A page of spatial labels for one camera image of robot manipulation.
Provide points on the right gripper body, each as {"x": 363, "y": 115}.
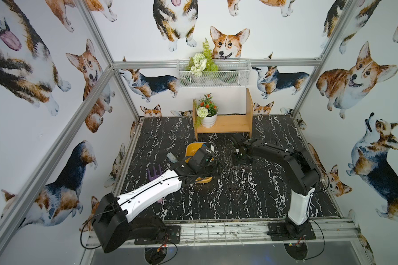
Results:
{"x": 238, "y": 146}

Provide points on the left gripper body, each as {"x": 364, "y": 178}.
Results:
{"x": 207, "y": 152}

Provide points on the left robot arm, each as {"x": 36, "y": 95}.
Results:
{"x": 117, "y": 220}

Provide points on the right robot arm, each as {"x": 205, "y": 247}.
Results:
{"x": 301, "y": 174}

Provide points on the yellow storage box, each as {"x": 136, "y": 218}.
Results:
{"x": 190, "y": 151}

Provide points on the wooden shelf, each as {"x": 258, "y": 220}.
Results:
{"x": 231, "y": 123}

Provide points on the potted flower plant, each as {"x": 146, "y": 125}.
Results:
{"x": 206, "y": 112}

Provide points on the green fern white flowers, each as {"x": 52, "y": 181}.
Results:
{"x": 202, "y": 62}

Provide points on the purple fork pink handle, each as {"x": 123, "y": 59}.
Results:
{"x": 153, "y": 172}

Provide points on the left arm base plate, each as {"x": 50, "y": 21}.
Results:
{"x": 170, "y": 234}

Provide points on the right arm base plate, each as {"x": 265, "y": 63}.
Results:
{"x": 290, "y": 231}

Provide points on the white wire basket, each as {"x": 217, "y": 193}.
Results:
{"x": 230, "y": 73}

